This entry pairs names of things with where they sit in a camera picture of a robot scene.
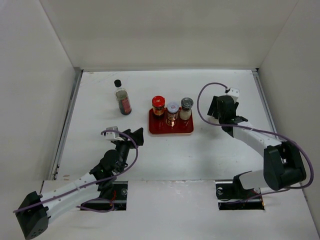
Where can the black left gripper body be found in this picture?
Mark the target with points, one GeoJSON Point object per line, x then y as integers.
{"type": "Point", "coordinates": [123, 147]}

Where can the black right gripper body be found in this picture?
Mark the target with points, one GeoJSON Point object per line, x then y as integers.
{"type": "Point", "coordinates": [217, 114]}

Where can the clear-top salt grinder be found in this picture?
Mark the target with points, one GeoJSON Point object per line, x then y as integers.
{"type": "Point", "coordinates": [186, 108]}

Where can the small white-lid spice jar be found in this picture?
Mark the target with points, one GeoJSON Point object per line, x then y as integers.
{"type": "Point", "coordinates": [172, 113]}

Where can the red-lid chili sauce jar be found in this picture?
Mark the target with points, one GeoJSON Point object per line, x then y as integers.
{"type": "Point", "coordinates": [158, 106]}

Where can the tall dark sauce bottle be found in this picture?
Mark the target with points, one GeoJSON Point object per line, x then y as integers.
{"type": "Point", "coordinates": [122, 98]}

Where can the black-cap white powder jar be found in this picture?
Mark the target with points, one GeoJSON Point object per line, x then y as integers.
{"type": "Point", "coordinates": [213, 120]}

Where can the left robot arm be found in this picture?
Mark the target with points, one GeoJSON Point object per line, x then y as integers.
{"type": "Point", "coordinates": [37, 211]}

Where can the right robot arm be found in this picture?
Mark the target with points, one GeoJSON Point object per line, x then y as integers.
{"type": "Point", "coordinates": [282, 162]}

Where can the red gold-rimmed tray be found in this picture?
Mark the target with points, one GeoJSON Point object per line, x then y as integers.
{"type": "Point", "coordinates": [160, 125]}

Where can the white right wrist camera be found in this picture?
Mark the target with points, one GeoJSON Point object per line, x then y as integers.
{"type": "Point", "coordinates": [234, 93]}

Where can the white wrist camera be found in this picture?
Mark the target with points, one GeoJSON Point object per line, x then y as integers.
{"type": "Point", "coordinates": [234, 93]}
{"type": "Point", "coordinates": [112, 134]}

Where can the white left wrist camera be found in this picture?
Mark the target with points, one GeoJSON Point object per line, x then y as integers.
{"type": "Point", "coordinates": [112, 134]}

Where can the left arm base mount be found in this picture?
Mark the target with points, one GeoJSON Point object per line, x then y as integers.
{"type": "Point", "coordinates": [112, 199]}

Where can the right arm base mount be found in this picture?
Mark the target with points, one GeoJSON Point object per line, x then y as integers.
{"type": "Point", "coordinates": [232, 196]}

